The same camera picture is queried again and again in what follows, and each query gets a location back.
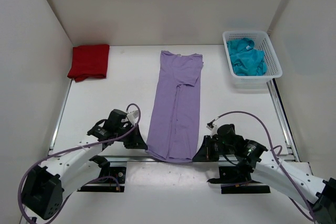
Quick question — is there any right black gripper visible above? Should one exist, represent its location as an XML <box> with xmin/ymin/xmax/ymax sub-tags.
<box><xmin>193</xmin><ymin>135</ymin><xmax>235</xmax><ymax>163</ymax></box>

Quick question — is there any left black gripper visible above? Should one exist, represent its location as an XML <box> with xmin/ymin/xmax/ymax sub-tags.
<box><xmin>114</xmin><ymin>123</ymin><xmax>148</xmax><ymax>149</ymax></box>

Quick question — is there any purple t shirt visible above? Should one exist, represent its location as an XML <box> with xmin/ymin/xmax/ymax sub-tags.
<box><xmin>146</xmin><ymin>51</ymin><xmax>203</xmax><ymax>163</ymax></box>

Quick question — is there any red t shirt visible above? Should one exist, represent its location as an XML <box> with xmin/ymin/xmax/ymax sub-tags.
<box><xmin>67</xmin><ymin>44</ymin><xmax>110</xmax><ymax>82</ymax></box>

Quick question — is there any teal t shirt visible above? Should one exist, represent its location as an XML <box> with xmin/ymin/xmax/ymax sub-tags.
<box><xmin>226</xmin><ymin>38</ymin><xmax>267</xmax><ymax>76</ymax></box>

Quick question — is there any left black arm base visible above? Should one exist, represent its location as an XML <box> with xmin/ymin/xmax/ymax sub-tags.
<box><xmin>77</xmin><ymin>156</ymin><xmax>127</xmax><ymax>193</ymax></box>

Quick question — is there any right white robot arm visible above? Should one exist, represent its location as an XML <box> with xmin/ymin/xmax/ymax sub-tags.
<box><xmin>193</xmin><ymin>124</ymin><xmax>335</xmax><ymax>223</ymax></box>

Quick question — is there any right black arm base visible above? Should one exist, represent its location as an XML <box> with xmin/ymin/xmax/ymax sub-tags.
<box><xmin>207</xmin><ymin>166</ymin><xmax>270</xmax><ymax>195</ymax></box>

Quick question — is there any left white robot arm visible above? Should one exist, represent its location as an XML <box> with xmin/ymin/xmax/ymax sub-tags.
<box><xmin>17</xmin><ymin>108</ymin><xmax>147</xmax><ymax>223</ymax></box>

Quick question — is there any white plastic basket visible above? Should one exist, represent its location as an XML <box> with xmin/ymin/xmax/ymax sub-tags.
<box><xmin>223</xmin><ymin>30</ymin><xmax>282</xmax><ymax>88</ymax></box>

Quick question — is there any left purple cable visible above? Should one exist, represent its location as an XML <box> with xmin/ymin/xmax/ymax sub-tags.
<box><xmin>17</xmin><ymin>103</ymin><xmax>142</xmax><ymax>224</ymax></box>

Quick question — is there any purple cable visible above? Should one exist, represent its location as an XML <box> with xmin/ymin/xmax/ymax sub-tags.
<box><xmin>212</xmin><ymin>111</ymin><xmax>317</xmax><ymax>222</ymax></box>
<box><xmin>17</xmin><ymin>103</ymin><xmax>142</xmax><ymax>224</ymax></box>

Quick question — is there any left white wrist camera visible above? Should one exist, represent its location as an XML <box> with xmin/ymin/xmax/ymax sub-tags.
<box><xmin>127</xmin><ymin>110</ymin><xmax>139</xmax><ymax>126</ymax></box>

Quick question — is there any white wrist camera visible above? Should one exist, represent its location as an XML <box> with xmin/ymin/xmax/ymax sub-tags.
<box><xmin>206</xmin><ymin>117</ymin><xmax>219</xmax><ymax>134</ymax></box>
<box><xmin>127</xmin><ymin>110</ymin><xmax>139</xmax><ymax>126</ymax></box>

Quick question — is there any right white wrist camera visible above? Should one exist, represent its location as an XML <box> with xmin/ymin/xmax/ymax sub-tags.
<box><xmin>206</xmin><ymin>117</ymin><xmax>219</xmax><ymax>134</ymax></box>

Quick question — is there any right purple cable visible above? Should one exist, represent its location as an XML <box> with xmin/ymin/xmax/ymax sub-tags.
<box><xmin>212</xmin><ymin>111</ymin><xmax>317</xmax><ymax>222</ymax></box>

